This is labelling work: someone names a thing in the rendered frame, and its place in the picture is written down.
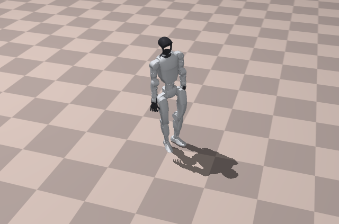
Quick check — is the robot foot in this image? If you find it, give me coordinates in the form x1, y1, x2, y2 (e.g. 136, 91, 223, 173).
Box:
163, 140, 173, 153
171, 135, 186, 147

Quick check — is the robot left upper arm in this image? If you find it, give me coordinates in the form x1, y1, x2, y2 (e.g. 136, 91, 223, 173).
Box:
175, 51, 186, 76

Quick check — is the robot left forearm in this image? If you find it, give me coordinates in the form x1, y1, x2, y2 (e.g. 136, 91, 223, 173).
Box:
179, 74, 186, 88

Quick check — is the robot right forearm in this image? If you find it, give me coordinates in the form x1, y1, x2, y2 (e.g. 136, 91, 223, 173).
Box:
150, 81, 158, 103

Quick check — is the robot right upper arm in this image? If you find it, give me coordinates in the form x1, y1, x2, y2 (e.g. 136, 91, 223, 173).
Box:
149, 59, 159, 87

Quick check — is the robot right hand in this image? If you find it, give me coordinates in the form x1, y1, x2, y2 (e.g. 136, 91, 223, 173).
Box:
150, 98, 160, 112

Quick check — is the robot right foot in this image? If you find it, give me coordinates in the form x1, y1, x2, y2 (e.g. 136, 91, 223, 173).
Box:
163, 140, 173, 153

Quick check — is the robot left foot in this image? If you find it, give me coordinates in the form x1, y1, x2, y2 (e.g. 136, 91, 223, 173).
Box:
171, 135, 186, 147

